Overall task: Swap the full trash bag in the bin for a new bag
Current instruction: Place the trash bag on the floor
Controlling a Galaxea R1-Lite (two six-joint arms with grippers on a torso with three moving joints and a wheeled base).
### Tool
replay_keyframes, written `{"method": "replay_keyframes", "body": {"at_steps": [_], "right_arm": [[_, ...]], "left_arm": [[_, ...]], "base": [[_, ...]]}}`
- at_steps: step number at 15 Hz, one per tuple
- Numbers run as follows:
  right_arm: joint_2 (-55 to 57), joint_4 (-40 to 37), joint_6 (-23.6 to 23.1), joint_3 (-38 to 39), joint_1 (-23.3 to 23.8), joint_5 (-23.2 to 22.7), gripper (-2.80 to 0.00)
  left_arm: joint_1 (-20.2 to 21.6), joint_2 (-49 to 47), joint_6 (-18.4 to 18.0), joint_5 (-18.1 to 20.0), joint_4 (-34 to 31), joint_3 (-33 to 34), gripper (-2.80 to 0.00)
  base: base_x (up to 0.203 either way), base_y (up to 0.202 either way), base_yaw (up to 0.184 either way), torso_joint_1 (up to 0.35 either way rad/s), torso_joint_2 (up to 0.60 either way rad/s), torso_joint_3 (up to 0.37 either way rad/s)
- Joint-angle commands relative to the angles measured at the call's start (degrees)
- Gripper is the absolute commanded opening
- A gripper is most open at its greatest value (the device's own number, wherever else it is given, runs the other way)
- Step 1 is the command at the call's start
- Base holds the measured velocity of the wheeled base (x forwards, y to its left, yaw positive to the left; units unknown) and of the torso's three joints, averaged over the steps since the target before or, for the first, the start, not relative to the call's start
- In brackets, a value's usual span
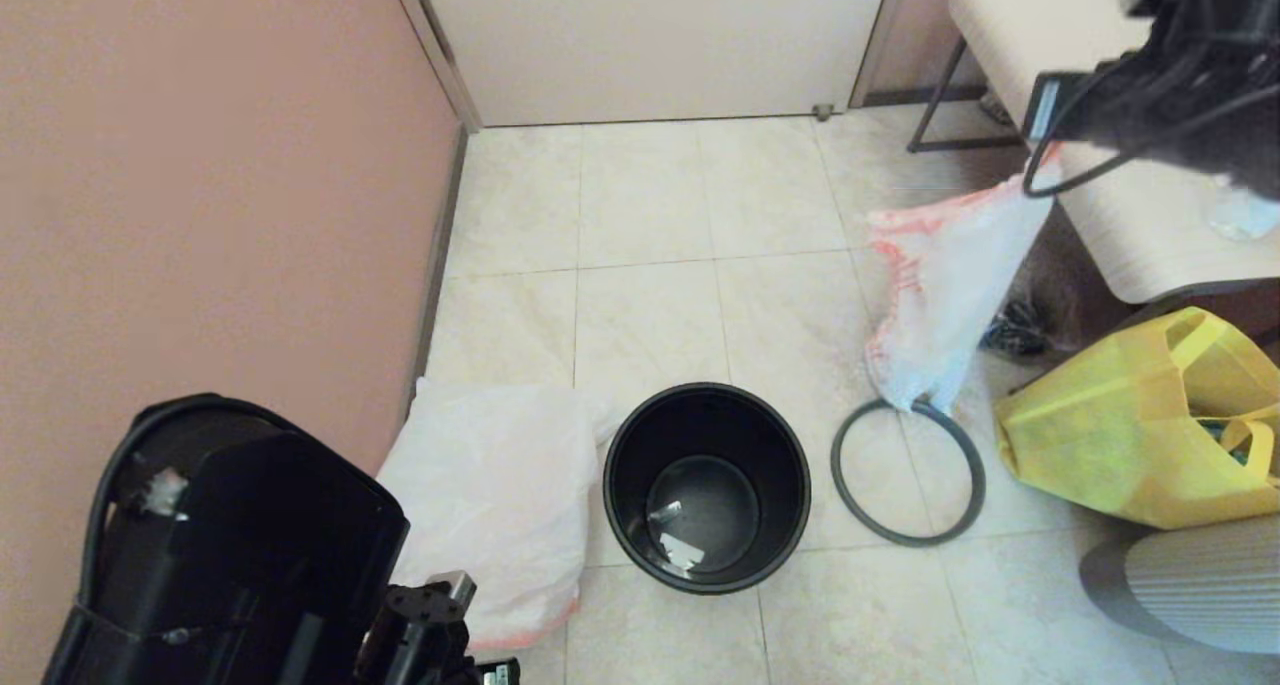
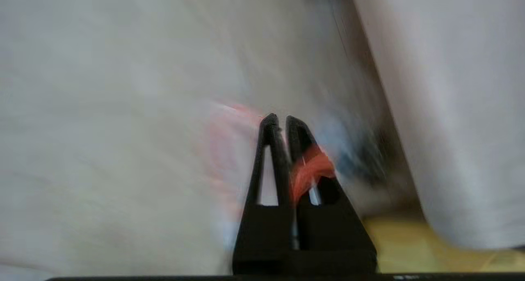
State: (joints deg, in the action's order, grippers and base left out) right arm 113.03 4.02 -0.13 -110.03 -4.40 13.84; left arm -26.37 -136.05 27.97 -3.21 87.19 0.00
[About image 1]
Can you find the white trash bag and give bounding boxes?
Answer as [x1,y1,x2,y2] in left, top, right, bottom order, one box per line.
[864,160,1063,417]
[375,376,634,653]

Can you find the grey bin rim ring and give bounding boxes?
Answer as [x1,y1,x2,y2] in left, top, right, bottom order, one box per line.
[831,396,988,549]

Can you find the white folded trash bag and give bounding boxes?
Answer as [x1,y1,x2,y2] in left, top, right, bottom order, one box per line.
[375,376,634,653]

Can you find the clear plastic bag black contents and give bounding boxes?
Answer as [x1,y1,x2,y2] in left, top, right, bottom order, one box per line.
[978,235,1079,362]

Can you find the black round trash bin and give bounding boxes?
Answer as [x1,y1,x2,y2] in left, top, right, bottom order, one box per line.
[602,382,812,596]

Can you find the yellow fabric tote bag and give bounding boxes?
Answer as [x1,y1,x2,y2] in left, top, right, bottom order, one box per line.
[992,307,1280,531]

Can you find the beige wood-grain bench top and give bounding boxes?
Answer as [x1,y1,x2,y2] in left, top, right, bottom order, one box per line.
[948,0,1280,305]

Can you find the beige wooden bench table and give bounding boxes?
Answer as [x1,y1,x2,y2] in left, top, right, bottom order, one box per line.
[906,39,1280,338]

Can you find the clear plastic water bottle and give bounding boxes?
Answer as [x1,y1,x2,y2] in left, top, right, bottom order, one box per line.
[1205,177,1280,244]

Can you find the white paper scrap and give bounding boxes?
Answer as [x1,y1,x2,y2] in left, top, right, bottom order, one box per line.
[659,532,707,573]

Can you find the teal patterned cloth item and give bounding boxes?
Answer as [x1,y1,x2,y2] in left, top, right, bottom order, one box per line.
[1193,420,1248,468]

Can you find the white door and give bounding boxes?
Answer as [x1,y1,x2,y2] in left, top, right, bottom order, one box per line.
[413,0,893,129]

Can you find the grey ribbed round object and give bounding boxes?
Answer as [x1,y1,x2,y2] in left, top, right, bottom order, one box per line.
[1078,513,1280,656]

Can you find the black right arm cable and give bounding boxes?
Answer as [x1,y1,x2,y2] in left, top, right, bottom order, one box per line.
[1019,55,1280,200]

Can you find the long black left arm cable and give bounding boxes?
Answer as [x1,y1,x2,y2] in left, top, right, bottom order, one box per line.
[78,392,301,666]

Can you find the beige door frame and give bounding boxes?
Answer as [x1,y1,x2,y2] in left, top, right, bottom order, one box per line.
[385,0,484,134]

